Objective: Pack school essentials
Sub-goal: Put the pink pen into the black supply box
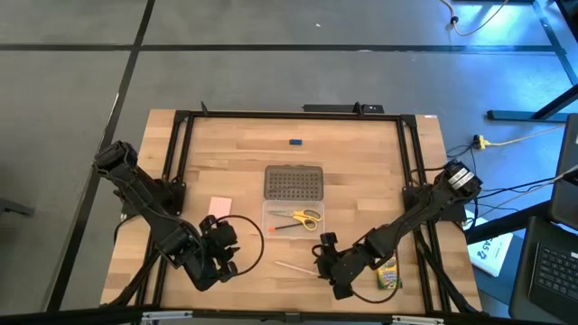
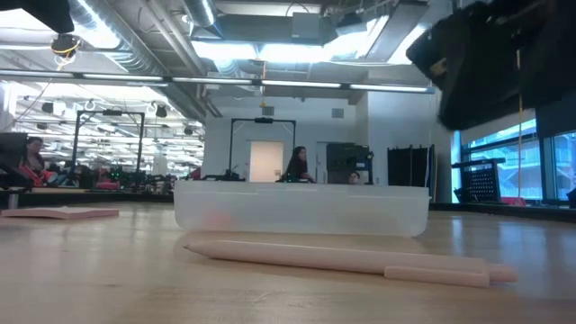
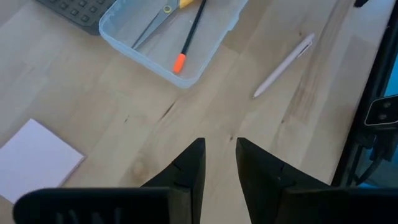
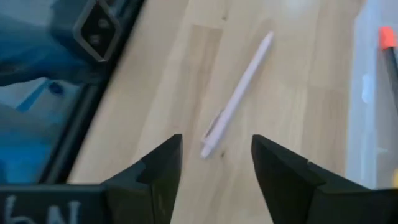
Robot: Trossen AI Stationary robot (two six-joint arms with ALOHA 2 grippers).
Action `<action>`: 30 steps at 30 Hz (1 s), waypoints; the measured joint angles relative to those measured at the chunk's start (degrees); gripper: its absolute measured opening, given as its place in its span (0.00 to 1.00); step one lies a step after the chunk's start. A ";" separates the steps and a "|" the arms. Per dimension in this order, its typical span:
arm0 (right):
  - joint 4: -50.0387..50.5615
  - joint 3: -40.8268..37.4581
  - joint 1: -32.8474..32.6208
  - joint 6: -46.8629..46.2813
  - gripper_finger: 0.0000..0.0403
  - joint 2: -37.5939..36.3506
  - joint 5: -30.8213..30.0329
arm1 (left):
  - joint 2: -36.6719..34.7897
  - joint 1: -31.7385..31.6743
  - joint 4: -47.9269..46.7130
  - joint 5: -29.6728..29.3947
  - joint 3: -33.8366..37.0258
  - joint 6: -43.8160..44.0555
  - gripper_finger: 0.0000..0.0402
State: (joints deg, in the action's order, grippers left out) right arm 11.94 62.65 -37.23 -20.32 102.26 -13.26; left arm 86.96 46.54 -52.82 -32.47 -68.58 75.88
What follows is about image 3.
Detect yellow-handled scissors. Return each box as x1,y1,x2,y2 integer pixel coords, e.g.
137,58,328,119
131,0,195,50

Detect pink sticky note pad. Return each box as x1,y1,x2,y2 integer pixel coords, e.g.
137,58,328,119
0,118,86,205

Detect black camera cable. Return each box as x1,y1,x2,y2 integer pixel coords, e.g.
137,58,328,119
354,130,398,187

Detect black aluminium table frame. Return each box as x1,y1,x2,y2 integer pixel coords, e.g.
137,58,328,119
331,0,398,187

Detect clear plastic pencil case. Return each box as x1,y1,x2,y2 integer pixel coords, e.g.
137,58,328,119
35,0,249,90

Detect black table-level camera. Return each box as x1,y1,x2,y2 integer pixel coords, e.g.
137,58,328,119
363,95,398,130

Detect red pencil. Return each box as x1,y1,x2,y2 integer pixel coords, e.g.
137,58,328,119
172,0,208,75

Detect white pen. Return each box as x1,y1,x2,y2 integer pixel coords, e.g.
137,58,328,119
251,33,316,100

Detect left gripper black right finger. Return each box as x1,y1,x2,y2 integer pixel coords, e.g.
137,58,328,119
235,138,331,224

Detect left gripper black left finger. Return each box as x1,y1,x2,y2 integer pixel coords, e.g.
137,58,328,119
141,138,207,224

